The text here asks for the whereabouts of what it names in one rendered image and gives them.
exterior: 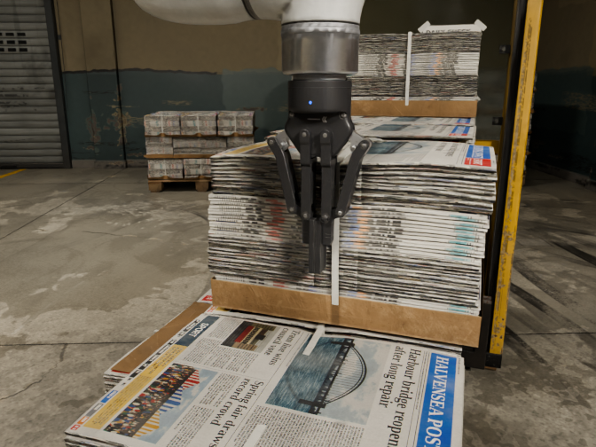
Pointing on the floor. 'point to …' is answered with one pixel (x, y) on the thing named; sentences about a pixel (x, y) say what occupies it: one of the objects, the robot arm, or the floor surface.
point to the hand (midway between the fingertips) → (317, 244)
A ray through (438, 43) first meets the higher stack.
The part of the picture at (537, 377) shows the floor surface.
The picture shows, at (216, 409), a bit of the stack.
